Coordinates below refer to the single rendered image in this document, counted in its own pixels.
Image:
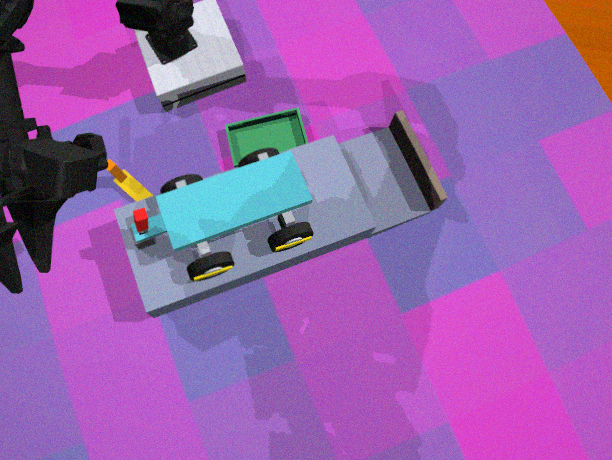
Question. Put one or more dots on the cyan wheeled trolley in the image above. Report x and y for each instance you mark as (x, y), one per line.
(195, 210)

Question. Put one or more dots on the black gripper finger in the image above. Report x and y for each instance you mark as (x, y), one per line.
(37, 220)
(9, 271)

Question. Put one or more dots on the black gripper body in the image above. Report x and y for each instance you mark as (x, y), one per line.
(9, 120)

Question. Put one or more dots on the green tray floor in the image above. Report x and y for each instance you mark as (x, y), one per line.
(282, 134)

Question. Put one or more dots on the yellow wheel chock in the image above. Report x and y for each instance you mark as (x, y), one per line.
(129, 184)

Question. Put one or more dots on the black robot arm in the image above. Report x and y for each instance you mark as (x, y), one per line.
(63, 169)

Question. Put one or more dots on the grey ramp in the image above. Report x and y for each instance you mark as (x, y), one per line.
(360, 188)

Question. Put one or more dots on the red-headed stop pin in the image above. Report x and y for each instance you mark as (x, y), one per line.
(141, 220)

